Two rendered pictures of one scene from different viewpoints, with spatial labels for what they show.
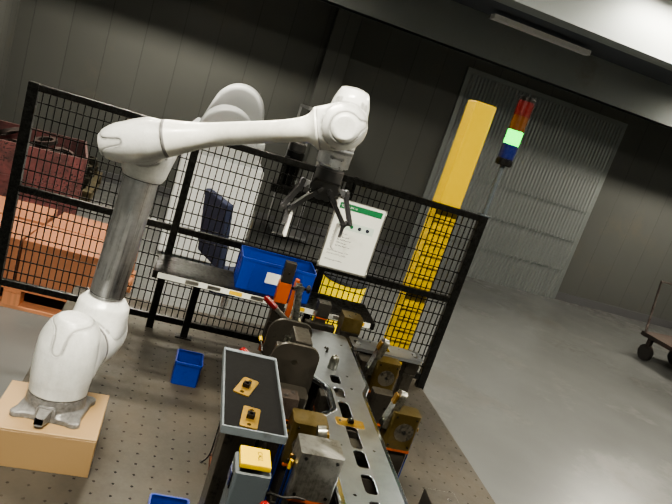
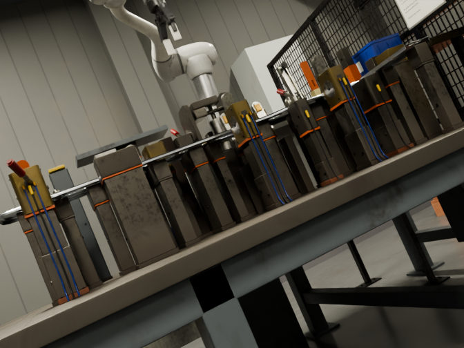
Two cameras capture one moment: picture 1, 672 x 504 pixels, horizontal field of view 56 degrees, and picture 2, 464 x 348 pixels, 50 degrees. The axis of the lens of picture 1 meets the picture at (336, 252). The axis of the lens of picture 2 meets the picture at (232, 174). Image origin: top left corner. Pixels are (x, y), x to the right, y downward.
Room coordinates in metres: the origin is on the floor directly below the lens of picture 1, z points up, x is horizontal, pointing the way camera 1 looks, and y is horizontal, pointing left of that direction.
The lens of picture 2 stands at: (1.47, -1.88, 0.73)
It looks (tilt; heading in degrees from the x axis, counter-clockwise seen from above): 5 degrees up; 83
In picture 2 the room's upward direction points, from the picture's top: 24 degrees counter-clockwise
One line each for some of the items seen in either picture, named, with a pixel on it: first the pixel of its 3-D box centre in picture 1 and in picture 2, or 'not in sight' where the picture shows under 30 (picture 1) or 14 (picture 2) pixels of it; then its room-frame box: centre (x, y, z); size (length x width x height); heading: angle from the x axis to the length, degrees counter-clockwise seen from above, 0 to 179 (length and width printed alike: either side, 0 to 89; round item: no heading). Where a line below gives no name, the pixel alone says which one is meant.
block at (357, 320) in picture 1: (338, 355); (409, 94); (2.39, -0.14, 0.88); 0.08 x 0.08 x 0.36; 14
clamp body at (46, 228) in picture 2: not in sight; (50, 235); (1.12, -0.52, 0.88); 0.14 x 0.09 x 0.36; 104
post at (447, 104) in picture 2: (400, 390); (434, 88); (2.34, -0.41, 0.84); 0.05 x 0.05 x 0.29; 14
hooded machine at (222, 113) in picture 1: (216, 184); not in sight; (5.84, 1.25, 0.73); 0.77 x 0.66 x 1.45; 108
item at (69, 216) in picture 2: not in sight; (76, 243); (1.13, -0.31, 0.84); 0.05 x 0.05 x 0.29; 14
